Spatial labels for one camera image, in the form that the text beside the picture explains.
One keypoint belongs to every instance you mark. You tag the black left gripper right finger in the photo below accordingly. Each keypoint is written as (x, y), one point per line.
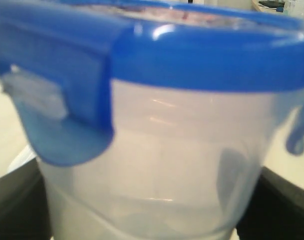
(275, 211)

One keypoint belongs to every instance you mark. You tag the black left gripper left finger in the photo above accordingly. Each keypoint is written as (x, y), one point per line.
(23, 205)

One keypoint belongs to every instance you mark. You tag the clear plastic container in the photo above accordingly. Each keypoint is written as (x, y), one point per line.
(172, 164)

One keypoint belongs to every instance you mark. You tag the blue plastic container lid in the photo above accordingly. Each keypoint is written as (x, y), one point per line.
(58, 58)

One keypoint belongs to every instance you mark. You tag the white plastic tray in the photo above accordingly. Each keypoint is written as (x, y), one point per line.
(26, 155)

